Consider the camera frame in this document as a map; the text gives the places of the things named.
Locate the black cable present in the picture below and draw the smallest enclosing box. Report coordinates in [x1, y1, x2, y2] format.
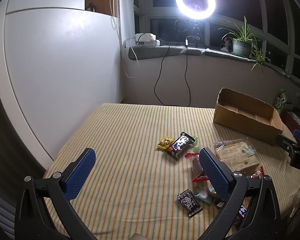
[153, 36, 199, 107]

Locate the ring light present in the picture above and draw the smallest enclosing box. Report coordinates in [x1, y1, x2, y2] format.
[175, 0, 216, 20]

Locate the black patterned snack packet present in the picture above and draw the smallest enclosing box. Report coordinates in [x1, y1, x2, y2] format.
[176, 189, 203, 218]

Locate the green snack bag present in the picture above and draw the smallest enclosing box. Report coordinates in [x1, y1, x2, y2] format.
[273, 89, 291, 115]

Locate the yellow candy packet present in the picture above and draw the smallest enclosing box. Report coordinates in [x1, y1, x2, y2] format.
[157, 137, 175, 151]

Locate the green white jelly cup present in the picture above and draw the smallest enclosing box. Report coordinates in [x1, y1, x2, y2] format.
[193, 187, 213, 205]

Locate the green wrapped candy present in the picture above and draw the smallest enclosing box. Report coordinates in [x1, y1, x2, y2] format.
[191, 137, 202, 153]

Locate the clear bag of bread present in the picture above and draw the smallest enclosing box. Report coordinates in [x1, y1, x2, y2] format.
[213, 137, 260, 176]

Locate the striped yellow mattress cover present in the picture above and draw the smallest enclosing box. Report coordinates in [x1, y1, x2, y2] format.
[43, 102, 300, 240]

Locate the snickers bar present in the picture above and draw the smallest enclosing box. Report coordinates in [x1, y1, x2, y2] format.
[234, 206, 247, 228]
[165, 132, 195, 160]

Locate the small figurine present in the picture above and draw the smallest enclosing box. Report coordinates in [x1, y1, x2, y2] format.
[220, 37, 233, 53]

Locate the red box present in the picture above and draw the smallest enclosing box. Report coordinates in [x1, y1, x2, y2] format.
[281, 111, 300, 133]

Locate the potted spider plant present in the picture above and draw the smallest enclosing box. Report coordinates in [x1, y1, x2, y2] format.
[218, 15, 269, 75]

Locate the cardboard box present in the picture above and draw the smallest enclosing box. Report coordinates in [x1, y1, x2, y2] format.
[213, 88, 283, 145]

